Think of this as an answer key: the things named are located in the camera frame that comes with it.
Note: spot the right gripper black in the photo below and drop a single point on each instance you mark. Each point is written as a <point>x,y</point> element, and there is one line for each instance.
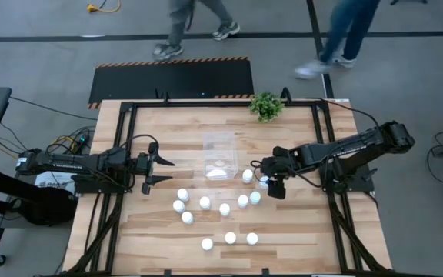
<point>287,163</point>

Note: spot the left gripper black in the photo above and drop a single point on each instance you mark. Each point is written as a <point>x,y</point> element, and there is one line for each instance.
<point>144,165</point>

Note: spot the white pill bottle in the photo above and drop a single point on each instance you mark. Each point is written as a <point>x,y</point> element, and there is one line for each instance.
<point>247,175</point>
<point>178,206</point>
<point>207,244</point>
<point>243,201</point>
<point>183,194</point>
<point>252,238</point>
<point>224,209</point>
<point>187,217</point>
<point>255,197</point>
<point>264,183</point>
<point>230,237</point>
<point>205,202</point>

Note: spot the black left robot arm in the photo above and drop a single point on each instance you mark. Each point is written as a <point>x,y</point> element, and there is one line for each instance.
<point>71,159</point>

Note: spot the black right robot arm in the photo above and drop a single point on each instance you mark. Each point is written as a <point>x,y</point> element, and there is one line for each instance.
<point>360,144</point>

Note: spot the clear plastic basket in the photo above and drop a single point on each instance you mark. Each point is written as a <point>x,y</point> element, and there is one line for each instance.
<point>221,152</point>

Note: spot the green potted plant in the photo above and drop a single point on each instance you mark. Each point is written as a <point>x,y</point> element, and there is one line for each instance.
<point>266,107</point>

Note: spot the black hazard-striped floor mat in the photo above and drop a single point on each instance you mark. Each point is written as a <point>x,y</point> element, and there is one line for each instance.
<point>167,81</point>

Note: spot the white printed paper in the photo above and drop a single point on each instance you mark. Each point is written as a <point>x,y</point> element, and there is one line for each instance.
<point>52,181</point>

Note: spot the black bag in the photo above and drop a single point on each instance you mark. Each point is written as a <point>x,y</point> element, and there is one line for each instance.
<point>48,207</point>

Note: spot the black desk crossbar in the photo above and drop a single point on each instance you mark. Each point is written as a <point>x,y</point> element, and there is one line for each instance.
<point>14,182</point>

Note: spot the person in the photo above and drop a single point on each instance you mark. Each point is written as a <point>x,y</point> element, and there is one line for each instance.
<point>179,23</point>
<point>344,27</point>

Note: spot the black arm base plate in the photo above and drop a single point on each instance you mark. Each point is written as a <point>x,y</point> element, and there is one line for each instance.
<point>90,187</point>
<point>364,184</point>

